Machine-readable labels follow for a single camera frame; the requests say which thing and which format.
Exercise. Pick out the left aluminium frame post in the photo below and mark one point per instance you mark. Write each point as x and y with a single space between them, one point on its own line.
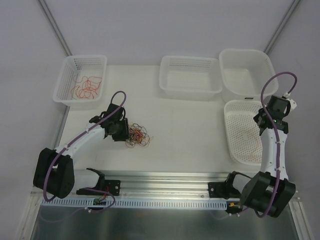
54 26

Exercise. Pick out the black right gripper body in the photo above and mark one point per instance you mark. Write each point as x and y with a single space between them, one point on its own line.
261 120

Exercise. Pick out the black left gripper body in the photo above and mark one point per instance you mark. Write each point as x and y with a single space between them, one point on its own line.
125 129

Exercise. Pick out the right aluminium frame post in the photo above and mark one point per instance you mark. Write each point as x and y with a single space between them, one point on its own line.
292 8

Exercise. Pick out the aluminium mounting rail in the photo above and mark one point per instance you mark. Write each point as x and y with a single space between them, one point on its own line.
162 182

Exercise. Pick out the white solid plastic tub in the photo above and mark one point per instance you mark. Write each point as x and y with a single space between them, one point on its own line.
244 73

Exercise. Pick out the white perforated basket left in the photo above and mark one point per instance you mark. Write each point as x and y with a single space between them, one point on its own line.
81 81

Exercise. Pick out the white perforated basket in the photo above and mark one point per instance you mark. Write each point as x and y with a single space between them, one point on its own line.
81 81
190 77

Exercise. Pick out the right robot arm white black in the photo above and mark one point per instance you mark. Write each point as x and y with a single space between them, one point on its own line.
273 162

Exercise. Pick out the white round-hole basket right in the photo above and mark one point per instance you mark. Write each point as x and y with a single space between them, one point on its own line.
242 132

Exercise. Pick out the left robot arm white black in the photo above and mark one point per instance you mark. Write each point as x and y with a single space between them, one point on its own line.
62 162

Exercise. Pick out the white slotted cable duct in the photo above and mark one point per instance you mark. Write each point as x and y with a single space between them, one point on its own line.
144 203

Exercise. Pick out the white perforated basket middle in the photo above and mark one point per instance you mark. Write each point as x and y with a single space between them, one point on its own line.
190 77

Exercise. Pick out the aluminium frame post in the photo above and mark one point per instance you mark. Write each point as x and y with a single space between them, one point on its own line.
292 8
54 26

